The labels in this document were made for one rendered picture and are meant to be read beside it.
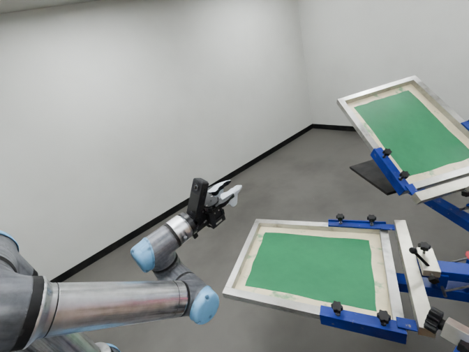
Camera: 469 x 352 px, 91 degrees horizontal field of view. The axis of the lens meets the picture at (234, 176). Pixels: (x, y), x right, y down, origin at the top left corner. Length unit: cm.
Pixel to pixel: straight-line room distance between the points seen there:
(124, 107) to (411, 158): 320
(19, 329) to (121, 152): 327
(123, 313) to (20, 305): 15
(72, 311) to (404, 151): 172
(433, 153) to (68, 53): 360
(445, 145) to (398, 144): 25
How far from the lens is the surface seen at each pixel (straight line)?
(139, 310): 52
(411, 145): 182
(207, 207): 68
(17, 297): 46
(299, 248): 148
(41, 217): 379
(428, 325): 107
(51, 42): 360
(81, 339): 71
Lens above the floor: 204
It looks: 27 degrees down
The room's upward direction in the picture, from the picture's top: 17 degrees counter-clockwise
